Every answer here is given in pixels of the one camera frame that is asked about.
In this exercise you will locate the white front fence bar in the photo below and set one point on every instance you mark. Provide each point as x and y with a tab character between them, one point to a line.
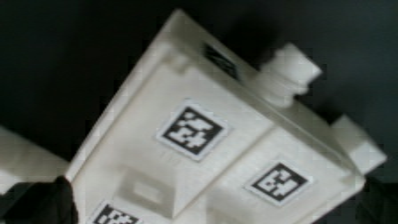
28	164

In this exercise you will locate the white threaded knob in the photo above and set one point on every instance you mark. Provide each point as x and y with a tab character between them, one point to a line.
288	73

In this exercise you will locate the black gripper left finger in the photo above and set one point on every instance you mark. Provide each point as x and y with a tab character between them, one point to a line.
37	203

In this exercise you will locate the white cabinet body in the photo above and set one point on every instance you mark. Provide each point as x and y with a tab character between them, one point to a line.
186	48

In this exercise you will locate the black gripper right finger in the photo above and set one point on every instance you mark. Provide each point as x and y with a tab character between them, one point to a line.
376	208

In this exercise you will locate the short white door panel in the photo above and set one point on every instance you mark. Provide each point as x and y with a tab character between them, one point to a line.
277	184

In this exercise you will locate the long white door panel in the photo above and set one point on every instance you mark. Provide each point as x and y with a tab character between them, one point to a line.
184	129

